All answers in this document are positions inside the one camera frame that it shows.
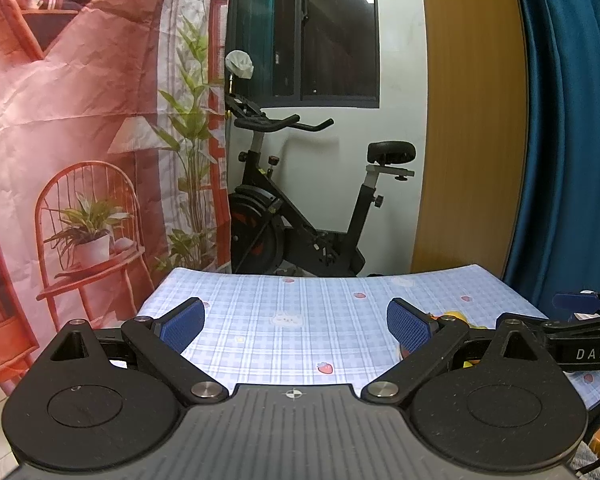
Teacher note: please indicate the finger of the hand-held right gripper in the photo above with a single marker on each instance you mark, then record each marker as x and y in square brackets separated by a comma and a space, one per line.
[580, 329]
[577, 301]

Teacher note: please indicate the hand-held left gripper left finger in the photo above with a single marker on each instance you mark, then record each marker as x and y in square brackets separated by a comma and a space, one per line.
[182, 325]

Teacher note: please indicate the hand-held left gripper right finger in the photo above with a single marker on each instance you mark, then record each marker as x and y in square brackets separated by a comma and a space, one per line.
[410, 327]

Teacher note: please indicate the yellow lemon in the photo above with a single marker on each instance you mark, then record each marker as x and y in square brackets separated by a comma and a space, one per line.
[455, 317]

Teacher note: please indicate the black exercise bike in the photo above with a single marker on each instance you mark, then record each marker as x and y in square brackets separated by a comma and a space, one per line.
[280, 230]

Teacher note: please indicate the blue curtain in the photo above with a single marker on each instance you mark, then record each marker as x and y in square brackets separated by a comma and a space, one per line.
[570, 135]

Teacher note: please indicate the wooden door panel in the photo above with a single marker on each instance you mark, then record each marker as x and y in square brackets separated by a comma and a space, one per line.
[470, 110]

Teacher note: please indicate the printed backdrop cloth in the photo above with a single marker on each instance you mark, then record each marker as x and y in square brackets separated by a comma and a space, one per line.
[80, 85]

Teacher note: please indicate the dark window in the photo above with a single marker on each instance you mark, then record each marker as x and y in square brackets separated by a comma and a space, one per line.
[330, 35]

